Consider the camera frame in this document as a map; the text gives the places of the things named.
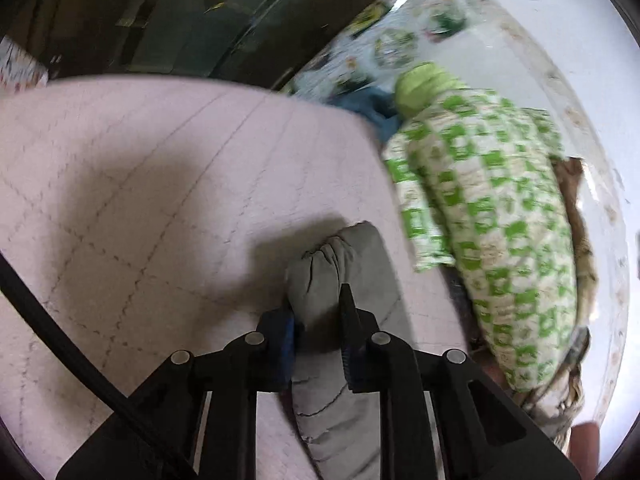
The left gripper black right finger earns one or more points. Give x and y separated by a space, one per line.
441 416

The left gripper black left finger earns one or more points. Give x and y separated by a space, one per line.
194 417

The grey quilted jacket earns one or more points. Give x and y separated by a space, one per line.
356 395

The pink quilted bed cover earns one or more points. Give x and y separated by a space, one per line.
151 214

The green white checkered blanket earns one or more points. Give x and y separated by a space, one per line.
473 176

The blue cloth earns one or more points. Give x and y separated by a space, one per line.
374 105

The floral patterned cloth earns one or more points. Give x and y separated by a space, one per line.
384 40

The dark wooden glass cabinet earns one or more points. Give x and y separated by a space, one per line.
258 42

